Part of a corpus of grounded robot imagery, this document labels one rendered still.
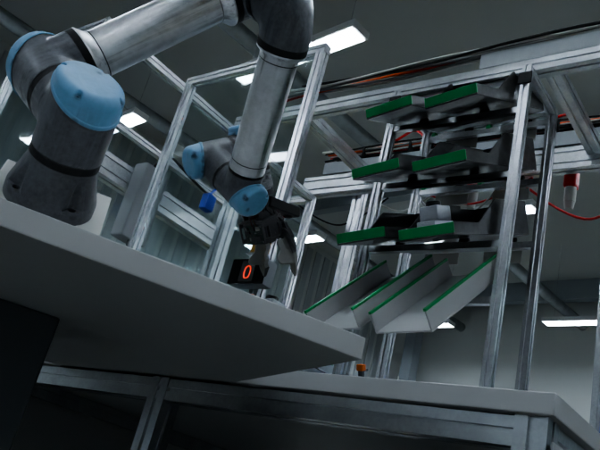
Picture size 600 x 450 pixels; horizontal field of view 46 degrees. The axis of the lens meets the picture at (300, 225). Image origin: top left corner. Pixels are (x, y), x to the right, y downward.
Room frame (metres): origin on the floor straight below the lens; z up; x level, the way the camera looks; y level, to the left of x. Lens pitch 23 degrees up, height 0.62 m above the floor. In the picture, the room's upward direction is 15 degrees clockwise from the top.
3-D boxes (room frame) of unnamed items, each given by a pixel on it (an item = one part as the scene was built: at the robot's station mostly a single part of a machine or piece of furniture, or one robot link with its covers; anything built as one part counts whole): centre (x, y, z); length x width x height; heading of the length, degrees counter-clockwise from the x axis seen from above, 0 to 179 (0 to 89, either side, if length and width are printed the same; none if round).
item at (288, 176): (1.83, 0.07, 1.46); 0.03 x 0.03 x 1.00; 49
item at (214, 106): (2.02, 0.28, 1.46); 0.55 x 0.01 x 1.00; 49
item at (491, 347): (1.45, -0.34, 1.26); 0.36 x 0.21 x 0.80; 49
